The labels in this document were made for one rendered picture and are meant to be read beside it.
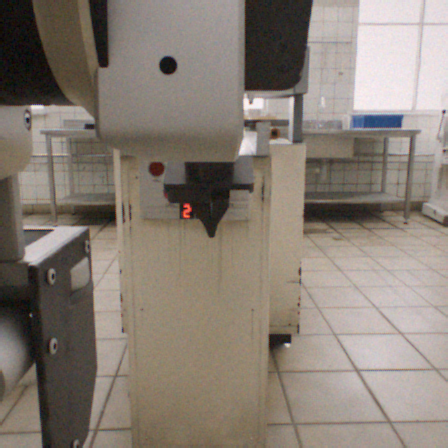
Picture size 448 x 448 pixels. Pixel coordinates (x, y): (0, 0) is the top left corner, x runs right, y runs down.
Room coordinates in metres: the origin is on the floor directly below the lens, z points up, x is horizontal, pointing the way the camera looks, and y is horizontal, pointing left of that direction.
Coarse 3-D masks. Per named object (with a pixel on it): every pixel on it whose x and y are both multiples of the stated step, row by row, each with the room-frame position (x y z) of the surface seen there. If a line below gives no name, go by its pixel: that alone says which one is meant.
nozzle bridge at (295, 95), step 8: (304, 64) 1.68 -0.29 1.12; (304, 72) 1.68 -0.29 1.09; (304, 80) 1.68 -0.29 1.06; (296, 88) 1.68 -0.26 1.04; (304, 88) 1.68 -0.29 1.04; (256, 96) 1.87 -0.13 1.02; (264, 96) 1.87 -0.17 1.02; (272, 96) 1.87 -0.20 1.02; (280, 96) 1.87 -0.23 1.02; (288, 96) 1.87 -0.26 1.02; (296, 96) 1.78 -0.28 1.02; (296, 104) 1.78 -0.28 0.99; (296, 112) 1.78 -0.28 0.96; (296, 120) 1.78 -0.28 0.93; (288, 128) 1.89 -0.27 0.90; (296, 128) 1.78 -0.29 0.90; (288, 136) 1.89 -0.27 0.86; (296, 136) 1.78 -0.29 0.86
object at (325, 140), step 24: (48, 144) 4.05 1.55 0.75; (312, 144) 4.25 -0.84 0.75; (336, 144) 4.26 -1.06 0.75; (384, 144) 4.80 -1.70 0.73; (48, 168) 4.05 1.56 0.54; (72, 168) 4.67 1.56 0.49; (384, 168) 4.79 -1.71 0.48; (408, 168) 4.20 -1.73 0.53; (72, 192) 4.65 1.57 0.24; (312, 192) 4.71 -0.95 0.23; (336, 192) 4.71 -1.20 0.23; (360, 192) 4.71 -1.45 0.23; (384, 192) 4.79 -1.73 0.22; (408, 192) 4.19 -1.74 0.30; (408, 216) 4.19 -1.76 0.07
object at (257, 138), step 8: (248, 128) 1.34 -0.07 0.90; (256, 128) 0.96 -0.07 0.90; (264, 128) 0.95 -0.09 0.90; (248, 136) 1.36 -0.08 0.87; (256, 136) 0.96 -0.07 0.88; (264, 136) 0.96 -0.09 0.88; (248, 144) 1.35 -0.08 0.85; (256, 144) 0.96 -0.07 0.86; (264, 144) 0.96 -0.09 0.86; (256, 152) 0.96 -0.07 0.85; (264, 152) 0.96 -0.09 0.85
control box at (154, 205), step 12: (144, 168) 0.96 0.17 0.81; (144, 180) 0.96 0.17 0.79; (156, 180) 0.96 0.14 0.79; (144, 192) 0.96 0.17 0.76; (156, 192) 0.96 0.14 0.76; (240, 192) 0.96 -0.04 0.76; (144, 204) 0.96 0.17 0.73; (156, 204) 0.96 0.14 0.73; (168, 204) 0.96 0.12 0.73; (180, 204) 0.96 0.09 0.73; (240, 204) 0.96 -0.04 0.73; (144, 216) 0.96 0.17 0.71; (156, 216) 0.96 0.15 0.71; (168, 216) 0.96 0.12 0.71; (180, 216) 0.96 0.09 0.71; (192, 216) 0.96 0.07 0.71; (228, 216) 0.96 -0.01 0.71; (240, 216) 0.96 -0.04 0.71
